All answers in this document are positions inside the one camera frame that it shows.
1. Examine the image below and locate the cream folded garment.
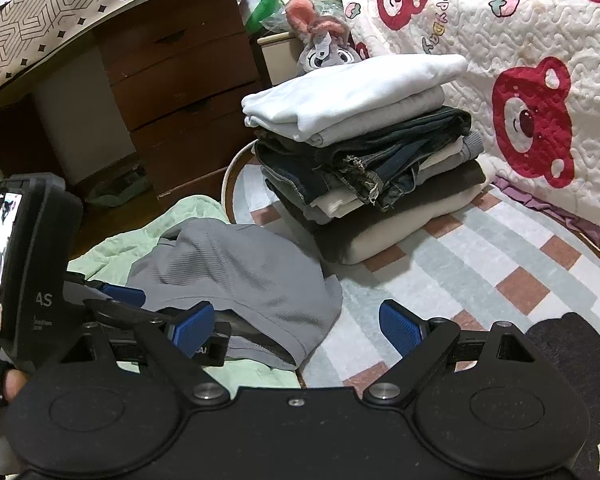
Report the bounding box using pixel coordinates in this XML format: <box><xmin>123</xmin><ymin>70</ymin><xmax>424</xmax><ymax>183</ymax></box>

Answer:
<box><xmin>310</xmin><ymin>136</ymin><xmax>464</xmax><ymax>218</ymax></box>
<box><xmin>332</xmin><ymin>179</ymin><xmax>490</xmax><ymax>264</ymax></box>

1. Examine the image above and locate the cream folded bottom garment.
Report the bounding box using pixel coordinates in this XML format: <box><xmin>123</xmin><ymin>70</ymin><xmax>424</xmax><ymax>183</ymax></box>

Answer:
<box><xmin>332</xmin><ymin>179</ymin><xmax>490</xmax><ymax>264</ymax></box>

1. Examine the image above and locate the beige bedside box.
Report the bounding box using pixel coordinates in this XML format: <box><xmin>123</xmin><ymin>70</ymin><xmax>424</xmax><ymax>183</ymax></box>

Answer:
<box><xmin>257</xmin><ymin>32</ymin><xmax>303</xmax><ymax>86</ymax></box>

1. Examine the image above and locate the light green cloth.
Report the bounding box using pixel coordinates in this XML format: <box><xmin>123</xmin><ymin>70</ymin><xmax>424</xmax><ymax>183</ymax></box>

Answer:
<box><xmin>68</xmin><ymin>195</ymin><xmax>300</xmax><ymax>398</ymax></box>

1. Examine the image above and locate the light grey folded garment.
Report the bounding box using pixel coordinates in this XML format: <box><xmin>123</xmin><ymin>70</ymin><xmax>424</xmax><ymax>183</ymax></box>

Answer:
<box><xmin>306</xmin><ymin>86</ymin><xmax>445</xmax><ymax>148</ymax></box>

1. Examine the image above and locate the dark brown folded garment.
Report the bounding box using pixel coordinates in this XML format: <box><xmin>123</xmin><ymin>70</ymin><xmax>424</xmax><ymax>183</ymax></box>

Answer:
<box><xmin>282</xmin><ymin>157</ymin><xmax>495</xmax><ymax>263</ymax></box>

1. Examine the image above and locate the grey bunny plush toy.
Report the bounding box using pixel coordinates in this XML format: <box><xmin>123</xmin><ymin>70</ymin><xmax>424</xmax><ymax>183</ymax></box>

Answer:
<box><xmin>285</xmin><ymin>0</ymin><xmax>362</xmax><ymax>76</ymax></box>

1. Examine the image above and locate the person's left hand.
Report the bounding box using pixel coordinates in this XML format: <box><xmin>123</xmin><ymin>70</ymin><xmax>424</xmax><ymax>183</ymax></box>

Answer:
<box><xmin>0</xmin><ymin>353</ymin><xmax>30</xmax><ymax>406</ymax></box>

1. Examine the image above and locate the checkered bed sheet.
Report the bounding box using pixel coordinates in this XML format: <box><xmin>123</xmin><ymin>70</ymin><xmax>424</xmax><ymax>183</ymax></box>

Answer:
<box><xmin>232</xmin><ymin>162</ymin><xmax>600</xmax><ymax>388</ymax></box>

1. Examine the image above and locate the grey waffle knit shirt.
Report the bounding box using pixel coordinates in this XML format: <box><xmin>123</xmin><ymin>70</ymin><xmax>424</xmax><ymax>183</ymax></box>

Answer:
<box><xmin>126</xmin><ymin>219</ymin><xmax>342</xmax><ymax>370</ymax></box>

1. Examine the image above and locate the green plastic bag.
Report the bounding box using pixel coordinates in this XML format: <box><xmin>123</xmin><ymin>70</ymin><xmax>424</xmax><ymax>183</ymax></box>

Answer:
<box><xmin>238</xmin><ymin>0</ymin><xmax>280</xmax><ymax>35</ymax></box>

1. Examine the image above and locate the brown wooden drawer cabinet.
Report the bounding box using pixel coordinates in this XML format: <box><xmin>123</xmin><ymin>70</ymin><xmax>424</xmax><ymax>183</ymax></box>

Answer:
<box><xmin>95</xmin><ymin>0</ymin><xmax>268</xmax><ymax>205</ymax></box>

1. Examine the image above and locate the red bear quilted blanket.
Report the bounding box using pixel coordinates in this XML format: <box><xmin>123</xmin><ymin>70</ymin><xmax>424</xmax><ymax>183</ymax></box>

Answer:
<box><xmin>342</xmin><ymin>0</ymin><xmax>600</xmax><ymax>226</ymax></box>

